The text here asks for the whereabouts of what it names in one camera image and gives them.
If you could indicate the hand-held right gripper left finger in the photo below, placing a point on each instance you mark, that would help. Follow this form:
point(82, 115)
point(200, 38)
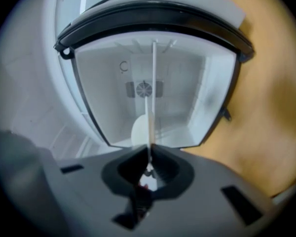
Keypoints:
point(88, 194)

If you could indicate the white microwave oven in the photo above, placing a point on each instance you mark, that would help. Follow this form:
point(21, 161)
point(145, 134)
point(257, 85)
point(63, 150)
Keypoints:
point(175, 95)

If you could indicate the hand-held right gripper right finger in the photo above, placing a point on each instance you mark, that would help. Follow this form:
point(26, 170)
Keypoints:
point(199, 206)

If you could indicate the white round plate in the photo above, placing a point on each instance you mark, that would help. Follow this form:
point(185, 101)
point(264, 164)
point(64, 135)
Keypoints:
point(151, 130)

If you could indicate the round wooden table black base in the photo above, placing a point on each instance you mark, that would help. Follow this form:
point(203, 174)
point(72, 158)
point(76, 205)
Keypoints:
point(261, 107)

